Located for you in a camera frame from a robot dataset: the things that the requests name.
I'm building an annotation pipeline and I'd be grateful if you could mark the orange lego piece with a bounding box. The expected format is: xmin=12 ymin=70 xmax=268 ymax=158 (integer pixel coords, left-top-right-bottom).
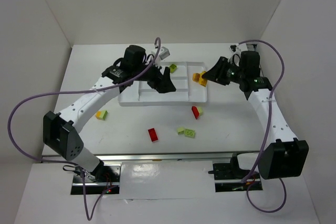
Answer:
xmin=198 ymin=71 xmax=207 ymax=87

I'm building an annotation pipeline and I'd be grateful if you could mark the orange yellow lego brick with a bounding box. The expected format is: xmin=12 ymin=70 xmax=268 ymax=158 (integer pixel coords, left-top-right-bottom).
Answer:
xmin=192 ymin=73 xmax=200 ymax=82

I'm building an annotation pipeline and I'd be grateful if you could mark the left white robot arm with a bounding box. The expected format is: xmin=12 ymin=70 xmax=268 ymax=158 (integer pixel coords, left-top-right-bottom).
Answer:
xmin=43 ymin=45 xmax=176 ymax=181

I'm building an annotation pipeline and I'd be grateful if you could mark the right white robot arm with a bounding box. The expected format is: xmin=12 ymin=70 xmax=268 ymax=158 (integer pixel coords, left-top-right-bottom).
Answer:
xmin=203 ymin=51 xmax=309 ymax=181

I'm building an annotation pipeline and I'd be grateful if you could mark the green lego in tray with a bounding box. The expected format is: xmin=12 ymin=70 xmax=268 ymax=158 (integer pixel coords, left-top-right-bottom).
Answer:
xmin=169 ymin=64 xmax=177 ymax=73

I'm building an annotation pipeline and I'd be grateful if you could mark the white compartment tray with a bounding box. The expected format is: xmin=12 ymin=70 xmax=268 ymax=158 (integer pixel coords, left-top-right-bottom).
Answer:
xmin=117 ymin=61 xmax=208 ymax=108

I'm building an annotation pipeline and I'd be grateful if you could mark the red rectangular lego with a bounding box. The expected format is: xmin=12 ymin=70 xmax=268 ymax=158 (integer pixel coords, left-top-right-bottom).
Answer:
xmin=148 ymin=128 xmax=159 ymax=142

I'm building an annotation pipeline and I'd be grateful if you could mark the pale green lego pair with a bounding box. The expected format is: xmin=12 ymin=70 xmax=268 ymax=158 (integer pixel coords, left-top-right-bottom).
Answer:
xmin=176 ymin=127 xmax=196 ymax=138

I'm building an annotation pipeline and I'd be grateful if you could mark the yellow and green lego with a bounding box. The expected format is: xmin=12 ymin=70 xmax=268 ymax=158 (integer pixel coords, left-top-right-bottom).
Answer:
xmin=95 ymin=110 xmax=108 ymax=121

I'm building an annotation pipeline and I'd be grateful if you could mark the aluminium rail right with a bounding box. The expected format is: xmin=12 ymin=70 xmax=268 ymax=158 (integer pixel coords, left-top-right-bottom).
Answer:
xmin=246 ymin=43 xmax=289 ymax=158

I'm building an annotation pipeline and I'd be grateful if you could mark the aluminium rail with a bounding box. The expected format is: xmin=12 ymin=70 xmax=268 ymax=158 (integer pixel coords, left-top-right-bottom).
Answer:
xmin=97 ymin=151 xmax=257 ymax=162
xmin=246 ymin=43 xmax=289 ymax=158

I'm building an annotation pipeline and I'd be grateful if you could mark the aluminium rail front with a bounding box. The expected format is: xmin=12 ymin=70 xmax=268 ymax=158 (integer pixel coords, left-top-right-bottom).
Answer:
xmin=97 ymin=151 xmax=257 ymax=162

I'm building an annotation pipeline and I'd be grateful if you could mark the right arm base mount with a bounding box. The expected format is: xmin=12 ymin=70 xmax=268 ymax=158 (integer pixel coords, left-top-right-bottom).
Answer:
xmin=208 ymin=154 xmax=263 ymax=193

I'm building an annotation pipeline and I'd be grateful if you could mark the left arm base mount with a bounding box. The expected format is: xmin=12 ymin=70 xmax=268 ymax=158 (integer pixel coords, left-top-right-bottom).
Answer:
xmin=62 ymin=164 xmax=121 ymax=195

